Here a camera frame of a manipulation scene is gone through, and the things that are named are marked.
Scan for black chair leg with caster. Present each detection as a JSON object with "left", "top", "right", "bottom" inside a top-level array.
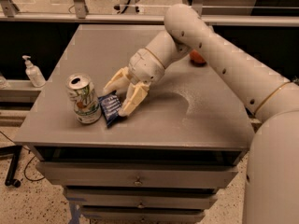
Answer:
[{"left": 0, "top": 146, "right": 21, "bottom": 188}]

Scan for bottom grey drawer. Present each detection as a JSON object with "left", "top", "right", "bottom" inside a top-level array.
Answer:
[{"left": 81, "top": 206, "right": 205, "bottom": 223}]

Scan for grey drawer cabinet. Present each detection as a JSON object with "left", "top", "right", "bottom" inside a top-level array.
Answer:
[{"left": 13, "top": 23, "right": 260, "bottom": 224}]

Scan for grey drawer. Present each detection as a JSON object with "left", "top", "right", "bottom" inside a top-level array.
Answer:
[
  {"left": 64, "top": 189, "right": 217, "bottom": 209},
  {"left": 36, "top": 162, "right": 237, "bottom": 189},
  {"left": 81, "top": 206, "right": 205, "bottom": 223}
]

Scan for top grey drawer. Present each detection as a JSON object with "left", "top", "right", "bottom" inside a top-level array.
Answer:
[{"left": 36, "top": 162, "right": 237, "bottom": 189}]

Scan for red apple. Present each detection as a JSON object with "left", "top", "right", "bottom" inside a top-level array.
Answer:
[{"left": 190, "top": 49, "right": 206, "bottom": 64}]

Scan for white pump sanitizer bottle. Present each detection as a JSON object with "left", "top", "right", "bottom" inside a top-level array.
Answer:
[{"left": 22, "top": 55, "right": 46, "bottom": 88}]

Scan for middle grey drawer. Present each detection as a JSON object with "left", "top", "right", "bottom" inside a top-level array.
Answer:
[{"left": 64, "top": 189, "right": 217, "bottom": 209}]

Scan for black floor cable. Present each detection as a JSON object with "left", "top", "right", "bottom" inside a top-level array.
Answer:
[{"left": 0, "top": 131, "right": 46, "bottom": 183}]

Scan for white green 7up can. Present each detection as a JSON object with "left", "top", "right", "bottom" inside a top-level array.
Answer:
[{"left": 65, "top": 73, "right": 102, "bottom": 124}]

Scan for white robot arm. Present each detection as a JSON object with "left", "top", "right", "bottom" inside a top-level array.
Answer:
[{"left": 103, "top": 4, "right": 299, "bottom": 224}]

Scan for metal window railing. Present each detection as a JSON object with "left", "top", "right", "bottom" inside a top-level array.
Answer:
[{"left": 0, "top": 0, "right": 299, "bottom": 27}]

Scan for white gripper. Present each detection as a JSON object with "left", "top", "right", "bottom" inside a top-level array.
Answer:
[{"left": 103, "top": 49, "right": 164, "bottom": 117}]

